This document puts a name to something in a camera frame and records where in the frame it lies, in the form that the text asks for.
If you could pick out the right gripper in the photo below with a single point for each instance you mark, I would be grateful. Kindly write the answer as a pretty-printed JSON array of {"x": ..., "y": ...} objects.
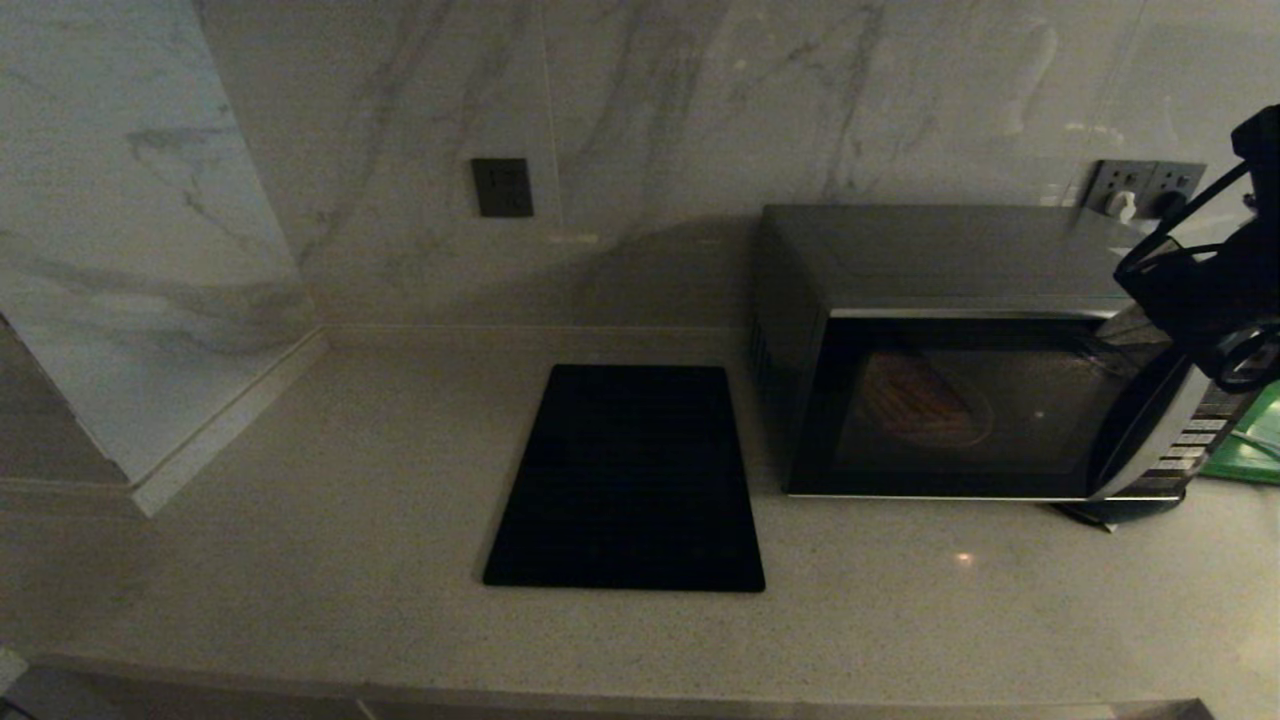
[{"x": 1190, "y": 290}]

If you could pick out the microwave oven door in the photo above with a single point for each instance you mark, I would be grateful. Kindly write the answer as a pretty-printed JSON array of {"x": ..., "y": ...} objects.
[{"x": 1000, "y": 470}]

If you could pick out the purple plate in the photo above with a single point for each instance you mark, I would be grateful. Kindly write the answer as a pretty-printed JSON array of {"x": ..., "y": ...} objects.
[{"x": 920, "y": 400}]

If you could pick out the silver microwave oven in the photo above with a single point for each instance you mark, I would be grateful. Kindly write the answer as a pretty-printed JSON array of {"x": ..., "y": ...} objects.
[{"x": 900, "y": 250}]

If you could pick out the white power plug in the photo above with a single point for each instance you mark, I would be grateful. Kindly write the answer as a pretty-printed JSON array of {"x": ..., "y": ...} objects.
[{"x": 1124, "y": 207}]

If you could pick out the black power plug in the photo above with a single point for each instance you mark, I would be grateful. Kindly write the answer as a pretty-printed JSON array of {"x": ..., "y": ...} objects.
[{"x": 1170, "y": 208}]

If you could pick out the green cutting board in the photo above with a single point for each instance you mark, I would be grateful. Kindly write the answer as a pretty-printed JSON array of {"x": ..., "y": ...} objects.
[{"x": 1250, "y": 450}]

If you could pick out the black induction cooktop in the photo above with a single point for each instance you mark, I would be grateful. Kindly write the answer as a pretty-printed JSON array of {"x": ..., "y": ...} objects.
[{"x": 630, "y": 480}]

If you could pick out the grey wall outlet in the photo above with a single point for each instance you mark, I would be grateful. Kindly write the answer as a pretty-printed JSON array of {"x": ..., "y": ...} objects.
[
  {"x": 1186, "y": 178},
  {"x": 1118, "y": 178}
]

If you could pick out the dark wall switch panel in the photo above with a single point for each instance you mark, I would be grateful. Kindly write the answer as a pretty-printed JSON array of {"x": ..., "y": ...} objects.
[{"x": 502, "y": 187}]

